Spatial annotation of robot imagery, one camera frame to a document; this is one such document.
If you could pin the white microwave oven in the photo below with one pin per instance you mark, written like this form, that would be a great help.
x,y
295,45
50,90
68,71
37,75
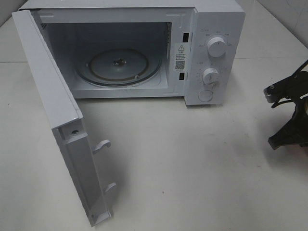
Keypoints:
x,y
78,27

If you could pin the white warning label sticker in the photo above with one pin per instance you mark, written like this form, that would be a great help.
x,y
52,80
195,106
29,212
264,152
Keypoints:
x,y
181,52

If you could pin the white microwave knob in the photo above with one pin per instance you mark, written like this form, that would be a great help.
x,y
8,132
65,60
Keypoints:
x,y
216,46
210,76

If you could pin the white round door button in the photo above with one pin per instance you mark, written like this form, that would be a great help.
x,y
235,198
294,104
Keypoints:
x,y
205,96

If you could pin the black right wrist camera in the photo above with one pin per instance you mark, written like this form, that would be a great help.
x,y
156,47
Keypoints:
x,y
291,87

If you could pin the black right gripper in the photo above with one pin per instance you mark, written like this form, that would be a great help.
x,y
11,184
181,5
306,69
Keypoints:
x,y
295,131

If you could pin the white microwave door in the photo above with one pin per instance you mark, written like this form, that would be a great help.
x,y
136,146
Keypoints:
x,y
65,118

